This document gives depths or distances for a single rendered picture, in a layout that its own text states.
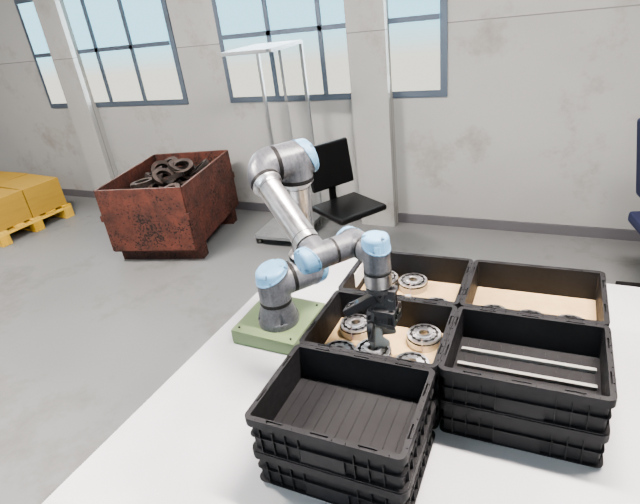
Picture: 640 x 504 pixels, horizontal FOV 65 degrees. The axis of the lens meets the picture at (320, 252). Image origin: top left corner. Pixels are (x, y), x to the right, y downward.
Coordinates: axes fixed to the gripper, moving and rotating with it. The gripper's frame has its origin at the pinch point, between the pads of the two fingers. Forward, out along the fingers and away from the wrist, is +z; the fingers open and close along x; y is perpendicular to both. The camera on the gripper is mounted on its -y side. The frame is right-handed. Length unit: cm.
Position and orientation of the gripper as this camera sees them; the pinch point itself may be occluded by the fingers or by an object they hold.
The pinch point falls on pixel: (375, 344)
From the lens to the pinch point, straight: 150.3
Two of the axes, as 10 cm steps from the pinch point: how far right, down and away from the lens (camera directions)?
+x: 4.1, -4.3, 8.1
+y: 9.1, 0.8, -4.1
